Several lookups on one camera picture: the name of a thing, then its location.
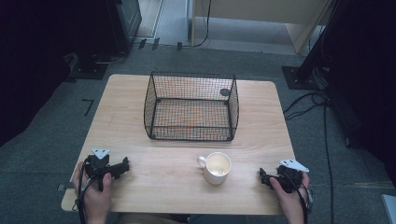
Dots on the person's right hand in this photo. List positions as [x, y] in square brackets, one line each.
[289, 199]

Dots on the person's legs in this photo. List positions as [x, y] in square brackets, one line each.
[174, 219]

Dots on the white cup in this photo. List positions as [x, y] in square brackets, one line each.
[215, 168]

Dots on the person's left hand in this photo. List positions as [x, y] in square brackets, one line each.
[95, 196]

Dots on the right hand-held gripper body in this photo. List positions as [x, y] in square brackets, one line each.
[289, 179]

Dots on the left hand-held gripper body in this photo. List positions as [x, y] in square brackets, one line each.
[96, 166]

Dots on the short black tape strip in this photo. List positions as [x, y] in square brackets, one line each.
[179, 46]
[155, 43]
[142, 43]

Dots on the light wooden furniture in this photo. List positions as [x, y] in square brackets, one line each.
[258, 14]

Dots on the black stand base plate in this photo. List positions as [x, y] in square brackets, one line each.
[88, 68]

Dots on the black equipment box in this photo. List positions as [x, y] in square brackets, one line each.
[126, 21]

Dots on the black metal stand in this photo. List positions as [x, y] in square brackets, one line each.
[306, 73]

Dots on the pale flat object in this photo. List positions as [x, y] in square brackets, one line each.
[390, 210]

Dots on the angled black tape mark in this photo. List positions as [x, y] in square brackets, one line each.
[88, 105]

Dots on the dark curtain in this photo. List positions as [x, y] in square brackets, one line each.
[37, 56]
[367, 77]

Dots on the grey tape piece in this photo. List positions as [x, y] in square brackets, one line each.
[63, 187]

